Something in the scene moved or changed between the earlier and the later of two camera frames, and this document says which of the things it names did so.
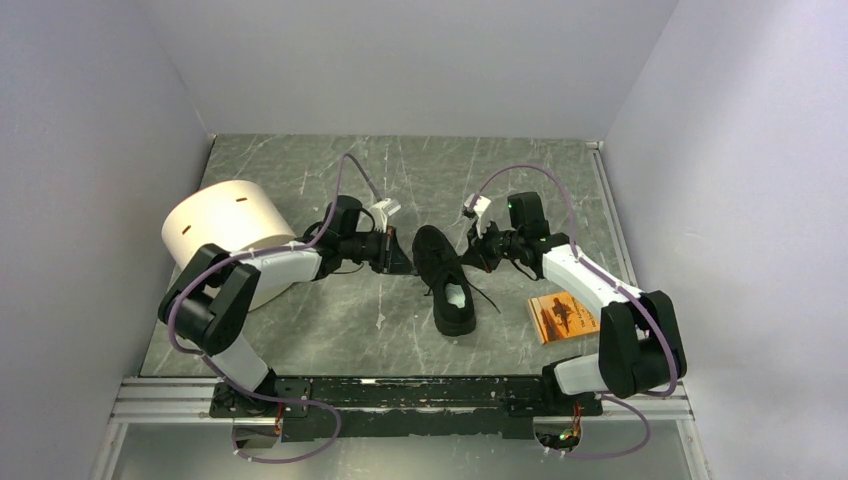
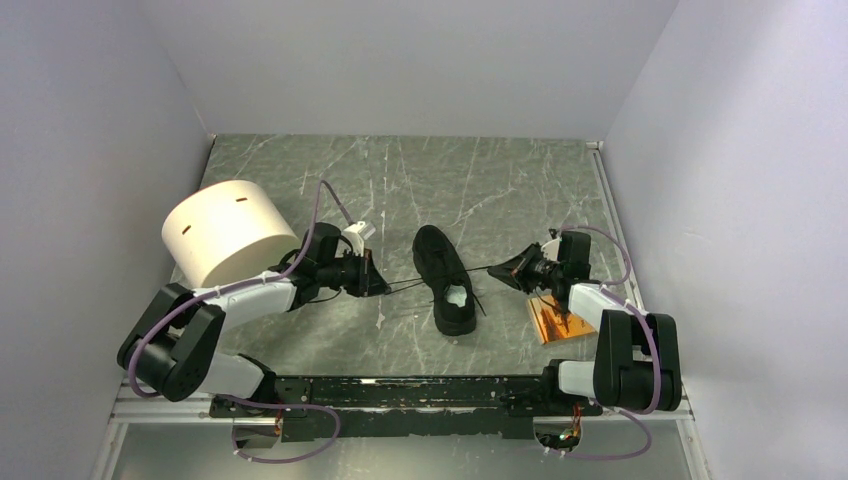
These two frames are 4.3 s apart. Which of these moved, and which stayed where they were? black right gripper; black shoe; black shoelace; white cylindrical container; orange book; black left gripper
Moved: black shoelace; black left gripper; black right gripper
Stayed: black shoe; white cylindrical container; orange book
